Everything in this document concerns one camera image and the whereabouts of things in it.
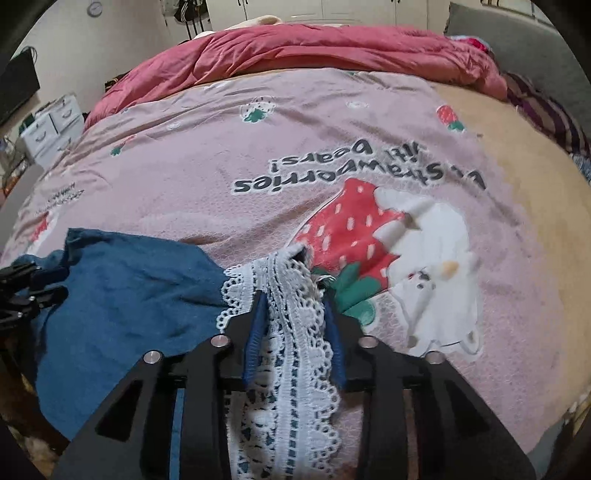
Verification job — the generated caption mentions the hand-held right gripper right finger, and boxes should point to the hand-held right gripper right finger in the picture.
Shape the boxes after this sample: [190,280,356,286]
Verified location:
[321,295,539,480]

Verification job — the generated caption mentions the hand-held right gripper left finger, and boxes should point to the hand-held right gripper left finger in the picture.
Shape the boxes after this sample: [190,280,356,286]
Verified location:
[53,291,271,480]

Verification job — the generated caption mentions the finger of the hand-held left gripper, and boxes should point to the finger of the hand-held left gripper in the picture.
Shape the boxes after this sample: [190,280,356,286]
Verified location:
[0,264,49,289]
[11,285,70,311]

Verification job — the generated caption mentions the blue pants with lace trim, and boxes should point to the blue pants with lace trim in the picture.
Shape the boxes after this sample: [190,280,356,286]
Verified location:
[9,228,345,480]

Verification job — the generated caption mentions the white drawer unit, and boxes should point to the white drawer unit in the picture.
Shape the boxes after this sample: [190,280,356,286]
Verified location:
[21,92,86,169]

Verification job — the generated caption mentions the pink strawberry printed blanket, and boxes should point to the pink strawberry printed blanket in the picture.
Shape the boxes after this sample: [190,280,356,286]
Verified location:
[0,67,568,480]

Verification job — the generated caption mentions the black monitor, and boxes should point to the black monitor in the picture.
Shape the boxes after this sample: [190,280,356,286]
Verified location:
[0,48,41,125]

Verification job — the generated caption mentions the beige fleece bed sheet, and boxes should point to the beige fleece bed sheet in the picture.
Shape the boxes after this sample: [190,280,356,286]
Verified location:
[0,83,591,480]

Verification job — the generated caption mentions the red quilt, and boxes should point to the red quilt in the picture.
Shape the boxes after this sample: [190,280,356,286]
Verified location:
[83,21,509,130]

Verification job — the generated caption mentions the hanging black clothes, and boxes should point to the hanging black clothes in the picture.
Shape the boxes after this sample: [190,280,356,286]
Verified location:
[173,0,208,24]

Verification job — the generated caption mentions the purple striped cloth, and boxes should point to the purple striped cloth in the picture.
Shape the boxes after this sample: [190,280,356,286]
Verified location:
[505,71,591,155]

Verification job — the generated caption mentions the grey padded headboard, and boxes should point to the grey padded headboard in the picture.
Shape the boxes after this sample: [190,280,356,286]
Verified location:
[445,2,591,148]

